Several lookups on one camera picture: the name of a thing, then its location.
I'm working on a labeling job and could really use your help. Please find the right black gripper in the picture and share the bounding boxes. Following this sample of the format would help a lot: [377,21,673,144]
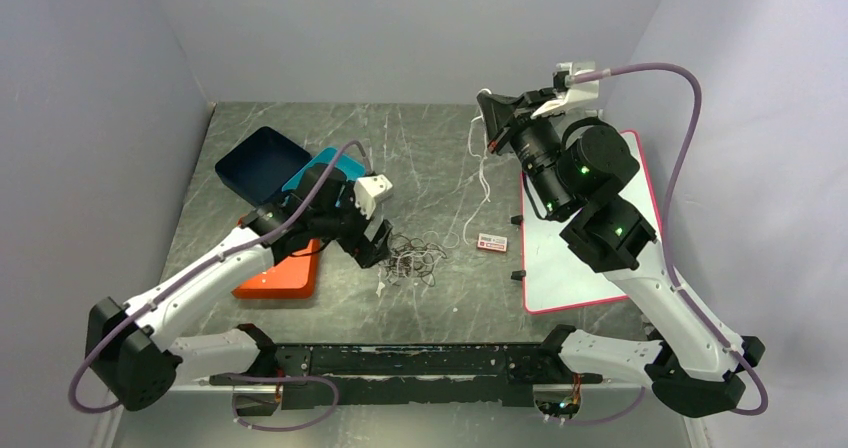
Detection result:
[478,87,571,217]

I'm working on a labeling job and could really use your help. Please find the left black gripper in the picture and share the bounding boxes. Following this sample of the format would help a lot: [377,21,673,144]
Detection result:
[312,181,392,267]

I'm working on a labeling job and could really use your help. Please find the brown and white cables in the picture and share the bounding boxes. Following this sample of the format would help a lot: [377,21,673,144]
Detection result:
[376,231,450,291]

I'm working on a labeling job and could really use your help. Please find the white cable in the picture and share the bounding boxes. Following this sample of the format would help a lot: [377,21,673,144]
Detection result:
[447,88,494,250]

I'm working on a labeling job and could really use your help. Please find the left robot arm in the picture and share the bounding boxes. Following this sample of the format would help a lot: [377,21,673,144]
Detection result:
[84,163,393,411]

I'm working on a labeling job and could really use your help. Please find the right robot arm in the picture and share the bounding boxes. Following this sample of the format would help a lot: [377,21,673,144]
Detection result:
[476,88,765,418]

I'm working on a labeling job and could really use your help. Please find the teal tray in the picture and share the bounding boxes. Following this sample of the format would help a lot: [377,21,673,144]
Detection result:
[281,147,366,191]

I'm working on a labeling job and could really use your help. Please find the orange tray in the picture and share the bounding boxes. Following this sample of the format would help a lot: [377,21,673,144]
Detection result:
[232,239,321,300]

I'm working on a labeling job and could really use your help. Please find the red white small box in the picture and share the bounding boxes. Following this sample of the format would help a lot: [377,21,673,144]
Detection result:
[476,233,508,253]

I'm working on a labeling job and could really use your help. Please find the navy blue tray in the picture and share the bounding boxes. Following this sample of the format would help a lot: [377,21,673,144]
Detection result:
[214,126,312,206]

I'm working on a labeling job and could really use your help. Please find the pink framed whiteboard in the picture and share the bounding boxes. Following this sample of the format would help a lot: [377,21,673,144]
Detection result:
[521,130,662,314]

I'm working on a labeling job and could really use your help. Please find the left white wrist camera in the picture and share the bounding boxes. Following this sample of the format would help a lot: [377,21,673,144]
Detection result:
[353,174,393,220]

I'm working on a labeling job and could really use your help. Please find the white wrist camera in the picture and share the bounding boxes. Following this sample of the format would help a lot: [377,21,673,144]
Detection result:
[531,61,600,119]
[353,174,393,220]

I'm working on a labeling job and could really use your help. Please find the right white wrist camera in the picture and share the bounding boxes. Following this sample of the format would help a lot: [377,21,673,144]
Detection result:
[531,61,600,119]

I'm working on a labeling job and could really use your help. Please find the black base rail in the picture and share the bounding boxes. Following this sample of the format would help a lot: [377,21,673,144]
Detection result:
[244,342,602,410]

